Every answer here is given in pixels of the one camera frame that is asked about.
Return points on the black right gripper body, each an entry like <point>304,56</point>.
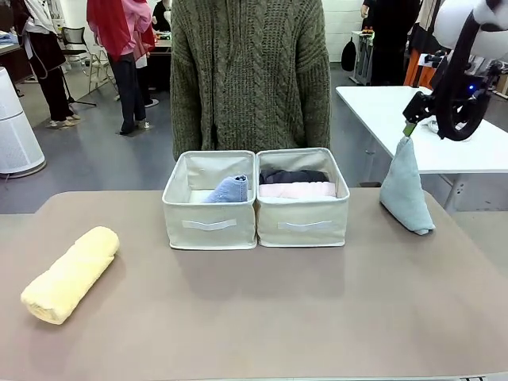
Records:
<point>418,106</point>

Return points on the light teal towel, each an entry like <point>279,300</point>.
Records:
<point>405,190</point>

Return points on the periwinkle blue towel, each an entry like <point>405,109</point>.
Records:
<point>228,190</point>

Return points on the yellow towel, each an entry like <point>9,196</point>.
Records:
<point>67,278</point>

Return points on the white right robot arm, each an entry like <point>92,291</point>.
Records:
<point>452,24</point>

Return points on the white folding step stool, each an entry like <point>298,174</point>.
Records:
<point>97,71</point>

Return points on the crumpled white cloth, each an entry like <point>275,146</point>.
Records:
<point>432,126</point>

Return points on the white table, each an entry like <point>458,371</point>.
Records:
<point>381,115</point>

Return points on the person in orange trousers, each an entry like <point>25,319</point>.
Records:
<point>418,69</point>

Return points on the grey metal rack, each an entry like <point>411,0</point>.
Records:
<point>363,59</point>

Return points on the black backpack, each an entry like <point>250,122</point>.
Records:
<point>349,55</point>

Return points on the person in long black coat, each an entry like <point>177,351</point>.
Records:
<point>393,12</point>

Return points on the dark navy rolled towel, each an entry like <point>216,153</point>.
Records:
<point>293,176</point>

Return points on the pink rolled towel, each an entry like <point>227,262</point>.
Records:
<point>295,189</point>

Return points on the cream fabric storage box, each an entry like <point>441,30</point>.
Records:
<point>301,236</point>
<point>210,234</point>

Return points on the person in green knit sweater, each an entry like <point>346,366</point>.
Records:
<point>250,79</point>

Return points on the seated person in black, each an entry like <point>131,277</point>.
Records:
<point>162,18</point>

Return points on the person with red scarf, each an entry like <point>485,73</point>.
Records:
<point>119,31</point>

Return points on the black tripod stand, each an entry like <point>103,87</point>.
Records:
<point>73,99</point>

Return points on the black mesh office chair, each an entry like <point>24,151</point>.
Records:
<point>73,37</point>

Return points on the person in black dress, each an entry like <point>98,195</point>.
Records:
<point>47,51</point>

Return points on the white air purifier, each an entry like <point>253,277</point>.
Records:
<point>16,131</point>

